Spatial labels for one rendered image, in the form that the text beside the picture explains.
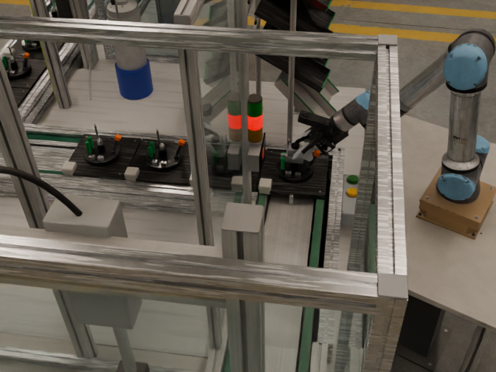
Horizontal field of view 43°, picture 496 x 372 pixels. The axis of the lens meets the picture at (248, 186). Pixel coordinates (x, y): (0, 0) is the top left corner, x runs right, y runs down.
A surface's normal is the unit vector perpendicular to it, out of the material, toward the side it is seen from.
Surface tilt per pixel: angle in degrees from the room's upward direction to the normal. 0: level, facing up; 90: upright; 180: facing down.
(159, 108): 0
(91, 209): 0
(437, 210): 90
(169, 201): 90
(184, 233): 0
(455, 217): 90
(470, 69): 81
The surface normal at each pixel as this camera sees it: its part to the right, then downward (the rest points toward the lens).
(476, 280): -0.02, -0.73
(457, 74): -0.47, 0.47
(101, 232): -0.15, 0.67
